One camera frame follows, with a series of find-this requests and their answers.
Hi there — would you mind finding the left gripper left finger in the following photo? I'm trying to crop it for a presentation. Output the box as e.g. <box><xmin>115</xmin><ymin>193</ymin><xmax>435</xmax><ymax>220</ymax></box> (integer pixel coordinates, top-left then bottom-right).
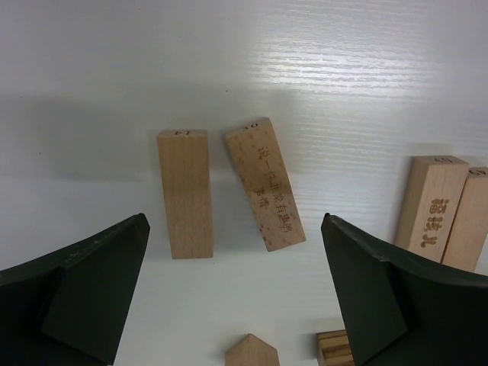
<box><xmin>1</xmin><ymin>213</ymin><xmax>150</xmax><ymax>365</ymax></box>

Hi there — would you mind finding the printed light wood block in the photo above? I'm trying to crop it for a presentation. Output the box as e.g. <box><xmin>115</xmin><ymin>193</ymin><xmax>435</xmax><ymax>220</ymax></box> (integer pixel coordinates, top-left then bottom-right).
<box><xmin>393</xmin><ymin>156</ymin><xmax>469</xmax><ymax>262</ymax></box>

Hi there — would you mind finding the tilted small wood block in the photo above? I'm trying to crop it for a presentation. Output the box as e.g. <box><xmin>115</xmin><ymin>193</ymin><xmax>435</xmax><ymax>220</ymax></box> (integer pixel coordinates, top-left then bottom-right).
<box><xmin>225</xmin><ymin>334</ymin><xmax>280</xmax><ymax>366</ymax></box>

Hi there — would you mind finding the dark striped wood block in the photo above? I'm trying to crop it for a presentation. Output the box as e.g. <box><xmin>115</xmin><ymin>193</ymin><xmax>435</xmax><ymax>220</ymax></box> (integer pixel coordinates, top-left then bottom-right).
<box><xmin>316</xmin><ymin>330</ymin><xmax>355</xmax><ymax>366</ymax></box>

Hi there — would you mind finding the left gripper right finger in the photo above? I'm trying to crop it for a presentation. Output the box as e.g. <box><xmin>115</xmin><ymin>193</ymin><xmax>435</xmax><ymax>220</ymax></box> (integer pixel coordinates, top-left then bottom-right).
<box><xmin>321</xmin><ymin>213</ymin><xmax>487</xmax><ymax>365</ymax></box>

